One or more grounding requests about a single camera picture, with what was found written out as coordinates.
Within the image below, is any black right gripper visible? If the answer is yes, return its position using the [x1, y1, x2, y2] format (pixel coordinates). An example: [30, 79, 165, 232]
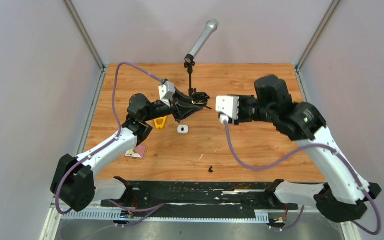
[225, 94, 275, 124]

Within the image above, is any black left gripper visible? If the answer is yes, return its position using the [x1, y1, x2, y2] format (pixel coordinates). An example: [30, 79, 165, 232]
[143, 87, 204, 123]

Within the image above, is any white earbud charging case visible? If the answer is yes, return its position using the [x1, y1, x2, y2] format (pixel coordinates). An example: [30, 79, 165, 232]
[177, 124, 189, 135]

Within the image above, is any black earbud charging case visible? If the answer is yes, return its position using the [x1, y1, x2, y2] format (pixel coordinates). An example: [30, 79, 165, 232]
[191, 92, 210, 106]

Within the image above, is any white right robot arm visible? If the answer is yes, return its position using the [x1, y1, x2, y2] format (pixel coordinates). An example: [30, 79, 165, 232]
[217, 75, 382, 223]

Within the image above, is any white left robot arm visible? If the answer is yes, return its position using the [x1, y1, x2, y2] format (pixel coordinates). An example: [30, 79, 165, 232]
[50, 90, 210, 212]

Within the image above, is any yellow triangular plastic piece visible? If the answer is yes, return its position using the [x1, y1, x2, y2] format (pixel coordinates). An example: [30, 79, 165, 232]
[153, 116, 168, 130]

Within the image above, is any black tripod mic stand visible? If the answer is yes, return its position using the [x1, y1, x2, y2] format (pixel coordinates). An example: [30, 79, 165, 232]
[184, 61, 212, 110]

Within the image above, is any small pink card packet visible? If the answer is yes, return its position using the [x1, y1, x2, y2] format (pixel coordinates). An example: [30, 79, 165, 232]
[124, 144, 147, 159]

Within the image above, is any silver microphone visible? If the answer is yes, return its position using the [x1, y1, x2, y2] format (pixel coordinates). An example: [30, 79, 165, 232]
[184, 18, 220, 64]

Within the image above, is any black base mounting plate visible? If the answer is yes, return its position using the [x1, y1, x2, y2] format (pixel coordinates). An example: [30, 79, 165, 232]
[115, 180, 299, 219]

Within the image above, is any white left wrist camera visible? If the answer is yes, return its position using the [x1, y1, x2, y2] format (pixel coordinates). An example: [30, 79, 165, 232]
[158, 80, 176, 107]

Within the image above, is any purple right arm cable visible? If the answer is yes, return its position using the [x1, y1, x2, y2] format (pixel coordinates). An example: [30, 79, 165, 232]
[222, 119, 383, 236]

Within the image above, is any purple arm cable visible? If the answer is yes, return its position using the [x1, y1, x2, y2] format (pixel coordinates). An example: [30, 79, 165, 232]
[54, 61, 167, 229]
[222, 119, 383, 236]

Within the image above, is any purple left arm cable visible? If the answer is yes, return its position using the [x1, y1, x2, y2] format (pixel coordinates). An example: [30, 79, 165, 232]
[54, 61, 167, 229]

